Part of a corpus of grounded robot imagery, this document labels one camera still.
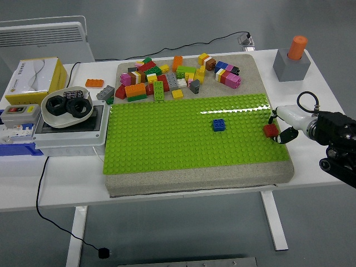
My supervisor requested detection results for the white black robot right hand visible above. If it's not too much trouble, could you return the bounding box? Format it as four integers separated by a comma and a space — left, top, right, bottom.
268, 105, 309, 145

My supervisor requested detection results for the red building brick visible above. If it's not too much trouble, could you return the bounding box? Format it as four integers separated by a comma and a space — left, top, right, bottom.
263, 123, 280, 139

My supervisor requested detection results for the yellow white brick stack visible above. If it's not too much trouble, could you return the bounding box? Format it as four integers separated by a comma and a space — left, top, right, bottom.
197, 52, 212, 67

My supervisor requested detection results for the blue building brick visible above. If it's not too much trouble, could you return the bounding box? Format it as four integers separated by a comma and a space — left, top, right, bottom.
212, 118, 226, 133

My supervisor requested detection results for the white red pink brick row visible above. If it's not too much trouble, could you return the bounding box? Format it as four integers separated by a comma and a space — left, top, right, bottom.
215, 68, 242, 90

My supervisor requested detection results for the blue pink black brick row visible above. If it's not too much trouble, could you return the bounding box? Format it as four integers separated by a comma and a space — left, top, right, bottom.
214, 61, 240, 76

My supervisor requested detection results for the yellow tall brick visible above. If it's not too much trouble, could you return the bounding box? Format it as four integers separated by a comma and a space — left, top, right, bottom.
194, 65, 206, 83

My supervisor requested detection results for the lime wide brick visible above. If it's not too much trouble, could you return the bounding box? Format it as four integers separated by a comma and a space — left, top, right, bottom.
176, 66, 197, 80

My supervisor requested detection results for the grey studded brick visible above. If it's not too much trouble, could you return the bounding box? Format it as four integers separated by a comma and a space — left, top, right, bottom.
165, 72, 180, 91

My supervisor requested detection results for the green studded baseplate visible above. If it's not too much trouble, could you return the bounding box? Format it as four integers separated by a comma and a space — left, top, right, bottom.
102, 93, 290, 176

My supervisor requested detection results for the orange tall brick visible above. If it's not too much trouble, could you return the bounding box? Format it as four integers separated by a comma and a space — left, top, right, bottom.
172, 56, 184, 72

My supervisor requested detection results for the red large brick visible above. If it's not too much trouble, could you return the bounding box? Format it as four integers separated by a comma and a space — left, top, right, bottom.
156, 74, 170, 92

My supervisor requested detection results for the lime long brick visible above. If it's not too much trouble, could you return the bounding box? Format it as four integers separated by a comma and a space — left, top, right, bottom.
153, 81, 165, 101

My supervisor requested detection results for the red long brick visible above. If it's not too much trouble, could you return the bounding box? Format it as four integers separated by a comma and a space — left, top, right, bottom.
138, 61, 157, 72

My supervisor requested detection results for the orange wide brick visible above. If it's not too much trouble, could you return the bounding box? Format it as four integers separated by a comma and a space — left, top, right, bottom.
124, 82, 147, 98

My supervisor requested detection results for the pink white brown brick stack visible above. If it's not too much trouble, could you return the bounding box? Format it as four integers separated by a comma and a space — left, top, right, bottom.
120, 71, 147, 86

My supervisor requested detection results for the red slope brick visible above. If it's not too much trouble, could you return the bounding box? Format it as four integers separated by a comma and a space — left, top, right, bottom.
115, 84, 127, 100

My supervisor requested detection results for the grey long brick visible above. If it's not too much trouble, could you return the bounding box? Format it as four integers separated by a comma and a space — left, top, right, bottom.
96, 85, 115, 101

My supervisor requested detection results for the orange flat brick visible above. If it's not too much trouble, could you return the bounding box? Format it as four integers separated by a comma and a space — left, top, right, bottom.
85, 78, 105, 89

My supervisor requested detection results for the grey block holder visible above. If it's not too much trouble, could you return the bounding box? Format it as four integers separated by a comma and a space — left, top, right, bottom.
272, 48, 312, 82

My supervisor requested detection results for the orange cylinder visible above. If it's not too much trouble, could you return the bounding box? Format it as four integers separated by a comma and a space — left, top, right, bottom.
287, 35, 308, 61

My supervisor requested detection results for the clear silver adapter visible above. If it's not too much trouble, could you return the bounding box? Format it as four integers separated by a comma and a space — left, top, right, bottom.
238, 32, 256, 52

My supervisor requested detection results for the white table leg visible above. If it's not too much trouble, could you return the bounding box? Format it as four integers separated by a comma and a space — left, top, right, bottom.
66, 206, 88, 267
260, 191, 289, 252

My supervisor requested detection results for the grey-brown mat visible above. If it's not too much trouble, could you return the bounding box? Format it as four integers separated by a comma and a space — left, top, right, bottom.
105, 53, 295, 199

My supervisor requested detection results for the grey metal plate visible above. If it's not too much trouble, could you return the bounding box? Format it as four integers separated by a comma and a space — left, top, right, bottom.
117, 256, 258, 267

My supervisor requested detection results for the small dark circuit board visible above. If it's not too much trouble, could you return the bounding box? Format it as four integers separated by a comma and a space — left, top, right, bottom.
63, 88, 84, 100

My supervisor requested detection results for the large black nut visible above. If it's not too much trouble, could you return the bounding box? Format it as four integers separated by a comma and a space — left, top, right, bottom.
46, 95, 67, 115
65, 98, 90, 118

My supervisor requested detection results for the grey white junction box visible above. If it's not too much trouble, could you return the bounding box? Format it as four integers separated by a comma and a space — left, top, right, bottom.
32, 100, 111, 156

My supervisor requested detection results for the white bowl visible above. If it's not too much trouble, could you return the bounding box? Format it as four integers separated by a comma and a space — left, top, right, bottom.
41, 86, 95, 129

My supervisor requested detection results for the white panel heater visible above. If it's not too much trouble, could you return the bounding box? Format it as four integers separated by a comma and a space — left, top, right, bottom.
0, 15, 96, 73

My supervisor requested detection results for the yellow white tissue box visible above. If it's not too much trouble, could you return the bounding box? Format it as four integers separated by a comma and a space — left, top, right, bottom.
4, 57, 68, 106

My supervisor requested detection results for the white circuit breaker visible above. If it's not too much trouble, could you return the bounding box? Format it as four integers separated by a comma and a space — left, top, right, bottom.
0, 123, 37, 145

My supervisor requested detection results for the blue plastic tray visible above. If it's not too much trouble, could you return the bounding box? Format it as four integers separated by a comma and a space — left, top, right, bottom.
0, 141, 44, 157

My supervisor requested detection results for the long black cable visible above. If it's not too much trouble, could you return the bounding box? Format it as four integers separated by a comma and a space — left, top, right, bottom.
94, 31, 253, 62

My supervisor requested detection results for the thin white wire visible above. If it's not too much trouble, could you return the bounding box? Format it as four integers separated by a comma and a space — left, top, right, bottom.
92, 145, 105, 162

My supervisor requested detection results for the short black cable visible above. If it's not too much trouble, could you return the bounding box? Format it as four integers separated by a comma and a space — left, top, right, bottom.
67, 61, 82, 90

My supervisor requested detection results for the black cable with plug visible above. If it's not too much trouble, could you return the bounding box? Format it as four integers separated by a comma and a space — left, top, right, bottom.
36, 155, 112, 260

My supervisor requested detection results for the grey push-button switch box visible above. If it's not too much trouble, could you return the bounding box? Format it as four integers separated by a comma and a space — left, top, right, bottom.
0, 104, 42, 128

